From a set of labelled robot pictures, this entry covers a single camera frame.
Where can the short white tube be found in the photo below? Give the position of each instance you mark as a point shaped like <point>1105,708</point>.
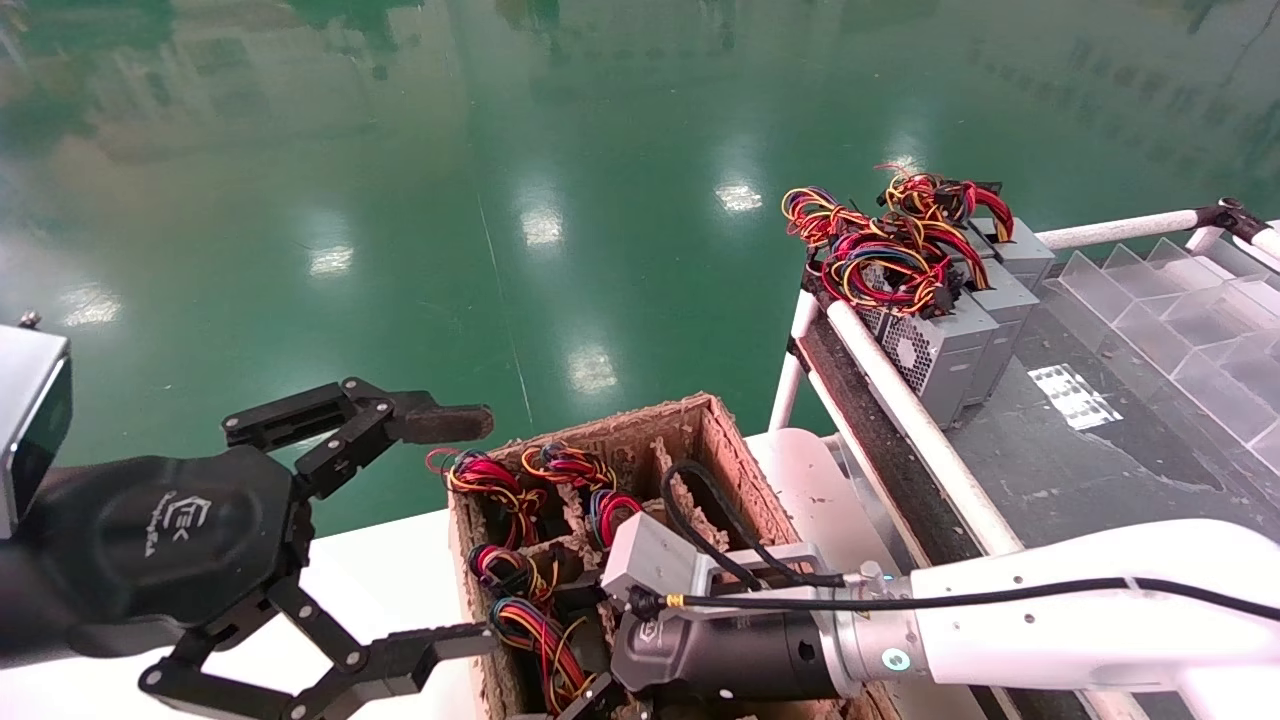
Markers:
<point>1268,243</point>

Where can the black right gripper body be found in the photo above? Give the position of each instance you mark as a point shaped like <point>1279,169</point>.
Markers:
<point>730,655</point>

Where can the thin white frame bar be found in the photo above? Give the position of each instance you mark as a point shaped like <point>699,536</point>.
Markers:
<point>822,392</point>

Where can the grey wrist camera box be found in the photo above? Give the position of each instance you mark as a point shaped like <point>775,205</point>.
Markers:
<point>28,430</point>
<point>655,555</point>

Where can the clear acrylic divider tray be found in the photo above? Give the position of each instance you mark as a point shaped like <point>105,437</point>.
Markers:
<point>1170,320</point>

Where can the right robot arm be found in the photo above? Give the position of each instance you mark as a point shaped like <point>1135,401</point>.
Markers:
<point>1050,645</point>

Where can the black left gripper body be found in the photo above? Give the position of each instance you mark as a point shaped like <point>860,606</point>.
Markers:
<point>170,540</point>

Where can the white tube frame leg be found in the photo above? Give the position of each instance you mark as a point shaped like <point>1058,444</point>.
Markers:
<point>788,385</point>

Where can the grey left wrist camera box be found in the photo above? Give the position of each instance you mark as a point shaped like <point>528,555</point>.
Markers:
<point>28,430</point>

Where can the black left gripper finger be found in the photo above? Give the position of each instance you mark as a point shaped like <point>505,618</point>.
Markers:
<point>440,422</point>
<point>400,665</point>

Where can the black conveyor belt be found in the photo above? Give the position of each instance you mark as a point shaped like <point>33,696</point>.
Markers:
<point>920,430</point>

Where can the brown cardboard box with dividers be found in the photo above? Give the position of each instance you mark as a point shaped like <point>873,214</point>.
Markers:
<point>740,480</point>

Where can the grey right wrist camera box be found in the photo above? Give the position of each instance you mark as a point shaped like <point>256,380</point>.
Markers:
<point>655,555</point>

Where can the black tube connector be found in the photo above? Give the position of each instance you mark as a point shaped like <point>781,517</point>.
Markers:
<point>1225,215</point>

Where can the white tube crossbar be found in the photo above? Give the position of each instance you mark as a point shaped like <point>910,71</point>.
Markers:
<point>1110,229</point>

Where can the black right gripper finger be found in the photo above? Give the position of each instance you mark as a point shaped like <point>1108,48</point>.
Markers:
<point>582,603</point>
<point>595,700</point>

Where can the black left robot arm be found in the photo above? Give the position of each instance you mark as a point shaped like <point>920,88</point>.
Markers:
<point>14,612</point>

